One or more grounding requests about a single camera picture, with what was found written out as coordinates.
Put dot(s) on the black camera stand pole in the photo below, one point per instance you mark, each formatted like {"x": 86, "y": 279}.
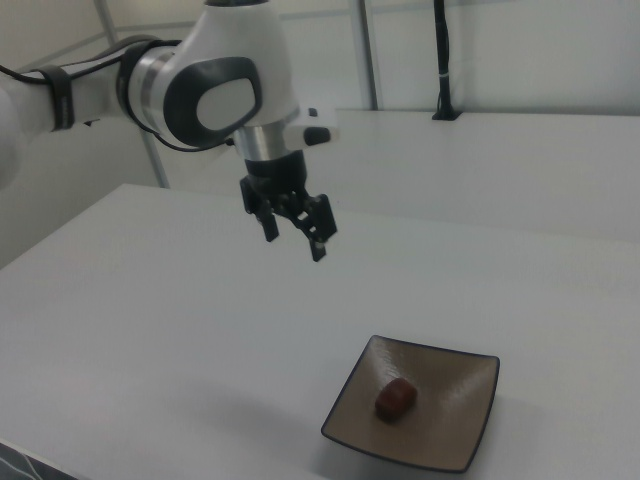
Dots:
{"x": 443, "y": 60}

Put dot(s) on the small round brown food item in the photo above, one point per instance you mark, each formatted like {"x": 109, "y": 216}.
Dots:
{"x": 395, "y": 400}

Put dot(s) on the square brown ceramic plate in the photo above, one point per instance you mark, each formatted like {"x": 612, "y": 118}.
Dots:
{"x": 450, "y": 395}

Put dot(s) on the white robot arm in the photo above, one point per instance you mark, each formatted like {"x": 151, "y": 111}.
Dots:
{"x": 230, "y": 60}

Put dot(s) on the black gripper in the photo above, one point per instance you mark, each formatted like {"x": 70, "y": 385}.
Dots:
{"x": 277, "y": 175}

